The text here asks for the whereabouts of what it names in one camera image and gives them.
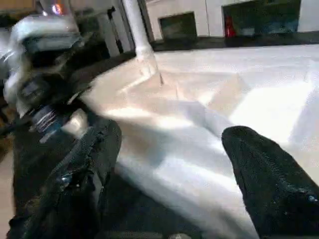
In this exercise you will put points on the white plastic table top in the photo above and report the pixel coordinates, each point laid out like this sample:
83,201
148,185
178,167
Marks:
199,112

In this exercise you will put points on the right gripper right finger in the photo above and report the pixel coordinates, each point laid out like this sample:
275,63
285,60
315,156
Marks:
274,186

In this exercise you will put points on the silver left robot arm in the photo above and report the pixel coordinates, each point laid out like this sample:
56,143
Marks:
37,27

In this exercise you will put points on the white plastic table leg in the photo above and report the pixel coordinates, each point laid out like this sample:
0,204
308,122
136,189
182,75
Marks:
135,25

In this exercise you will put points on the red bottle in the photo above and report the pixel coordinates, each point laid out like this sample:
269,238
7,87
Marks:
229,27

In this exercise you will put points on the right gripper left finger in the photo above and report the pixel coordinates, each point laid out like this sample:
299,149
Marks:
74,186

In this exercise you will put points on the white box device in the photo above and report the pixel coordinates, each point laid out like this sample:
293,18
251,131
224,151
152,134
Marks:
54,7

